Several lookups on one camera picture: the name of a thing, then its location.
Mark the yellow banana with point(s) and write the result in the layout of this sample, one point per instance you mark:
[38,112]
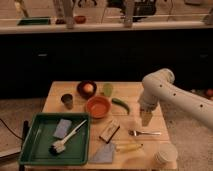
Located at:
[127,147]

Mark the background red bowl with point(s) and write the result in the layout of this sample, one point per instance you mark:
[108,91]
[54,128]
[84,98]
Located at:
[80,19]

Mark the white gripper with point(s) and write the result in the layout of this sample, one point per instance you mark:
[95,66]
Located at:
[147,104]

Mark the orange clay bowl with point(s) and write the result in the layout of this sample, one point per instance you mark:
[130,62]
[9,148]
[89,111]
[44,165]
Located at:
[97,106]

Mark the orange egg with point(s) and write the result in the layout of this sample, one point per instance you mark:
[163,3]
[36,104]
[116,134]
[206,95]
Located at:
[88,88]

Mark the grey blue cloth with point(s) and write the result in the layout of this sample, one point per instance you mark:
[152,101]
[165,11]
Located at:
[104,155]

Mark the background green tray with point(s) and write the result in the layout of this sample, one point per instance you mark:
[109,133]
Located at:
[34,21]

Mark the green plastic tray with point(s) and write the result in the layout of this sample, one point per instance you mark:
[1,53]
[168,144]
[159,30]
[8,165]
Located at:
[40,137]

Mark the small metal cup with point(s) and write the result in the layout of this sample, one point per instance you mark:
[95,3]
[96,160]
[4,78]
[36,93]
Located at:
[67,100]

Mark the blue sponge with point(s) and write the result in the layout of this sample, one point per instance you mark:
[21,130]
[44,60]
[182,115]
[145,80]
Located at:
[62,128]

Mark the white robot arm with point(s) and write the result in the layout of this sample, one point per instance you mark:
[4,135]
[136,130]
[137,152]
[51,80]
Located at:
[159,86]

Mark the metal fork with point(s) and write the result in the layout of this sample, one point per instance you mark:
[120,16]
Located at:
[138,133]

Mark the green pepper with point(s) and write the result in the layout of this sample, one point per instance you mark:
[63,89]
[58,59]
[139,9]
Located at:
[121,103]

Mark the white dish brush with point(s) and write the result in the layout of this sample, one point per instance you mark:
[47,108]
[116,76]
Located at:
[59,146]

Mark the light green plastic cup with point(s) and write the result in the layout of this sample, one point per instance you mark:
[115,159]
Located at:
[107,89]

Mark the wooden block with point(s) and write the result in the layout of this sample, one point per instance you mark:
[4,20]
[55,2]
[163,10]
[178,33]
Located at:
[109,131]

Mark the dark brown bowl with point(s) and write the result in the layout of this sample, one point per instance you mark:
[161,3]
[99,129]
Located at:
[82,93]

